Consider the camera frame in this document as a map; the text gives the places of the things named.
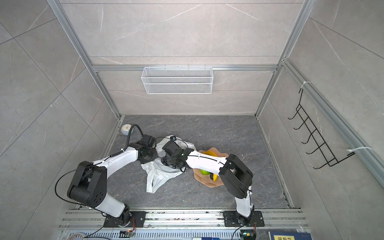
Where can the yellow fake banana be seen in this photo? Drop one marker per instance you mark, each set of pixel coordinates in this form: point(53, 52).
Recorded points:
point(215, 177)

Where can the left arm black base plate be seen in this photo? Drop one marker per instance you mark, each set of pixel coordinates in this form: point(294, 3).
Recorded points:
point(126, 220)

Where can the white plastic bag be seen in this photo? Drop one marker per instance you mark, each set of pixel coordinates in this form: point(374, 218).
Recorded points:
point(159, 174)

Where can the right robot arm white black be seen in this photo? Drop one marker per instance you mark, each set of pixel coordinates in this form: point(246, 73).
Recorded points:
point(235, 175)

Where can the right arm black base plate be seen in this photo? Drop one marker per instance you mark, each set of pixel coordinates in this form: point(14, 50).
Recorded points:
point(233, 219)

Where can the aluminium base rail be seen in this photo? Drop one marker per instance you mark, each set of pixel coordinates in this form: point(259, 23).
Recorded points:
point(287, 219)

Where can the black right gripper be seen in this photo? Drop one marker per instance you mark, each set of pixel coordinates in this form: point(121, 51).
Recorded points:
point(168, 159)

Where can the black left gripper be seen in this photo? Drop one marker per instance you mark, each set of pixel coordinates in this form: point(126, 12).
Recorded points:
point(155, 156)

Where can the small grey-white round pot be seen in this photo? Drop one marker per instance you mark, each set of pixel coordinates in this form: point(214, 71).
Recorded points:
point(125, 129)

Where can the black wire hook rack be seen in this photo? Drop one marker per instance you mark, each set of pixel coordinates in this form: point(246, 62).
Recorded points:
point(315, 136)

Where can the white slotted cable duct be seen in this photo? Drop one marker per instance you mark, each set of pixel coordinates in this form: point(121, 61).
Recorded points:
point(167, 235)

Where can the green fake round fruit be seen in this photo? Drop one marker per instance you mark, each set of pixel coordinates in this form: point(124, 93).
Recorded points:
point(206, 173)

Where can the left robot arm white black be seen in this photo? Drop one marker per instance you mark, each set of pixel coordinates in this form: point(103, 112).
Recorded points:
point(89, 184)

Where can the white wire mesh basket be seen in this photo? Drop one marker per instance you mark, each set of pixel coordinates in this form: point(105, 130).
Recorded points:
point(178, 80)

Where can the white zip tie lower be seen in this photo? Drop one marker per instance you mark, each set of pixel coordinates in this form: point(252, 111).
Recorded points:
point(359, 148)

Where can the yellow fake lemon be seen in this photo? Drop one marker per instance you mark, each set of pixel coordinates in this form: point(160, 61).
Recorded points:
point(210, 153)

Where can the pink shell-shaped bowl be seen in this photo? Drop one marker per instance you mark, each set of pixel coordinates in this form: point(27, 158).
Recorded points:
point(206, 180)

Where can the blue yellow label box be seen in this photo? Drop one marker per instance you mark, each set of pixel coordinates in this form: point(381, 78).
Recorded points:
point(289, 236)

